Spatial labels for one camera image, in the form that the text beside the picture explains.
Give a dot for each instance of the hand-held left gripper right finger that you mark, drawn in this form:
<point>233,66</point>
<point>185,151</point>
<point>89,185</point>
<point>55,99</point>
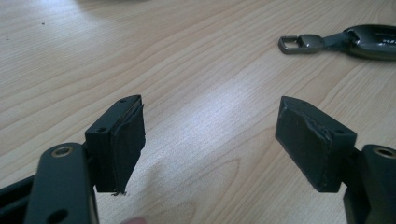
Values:
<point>308,146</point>

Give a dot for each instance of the dark grey car key fob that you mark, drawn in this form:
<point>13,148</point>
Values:
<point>364,42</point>

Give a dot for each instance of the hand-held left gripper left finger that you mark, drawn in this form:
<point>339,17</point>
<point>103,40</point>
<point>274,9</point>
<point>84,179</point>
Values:
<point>118,146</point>

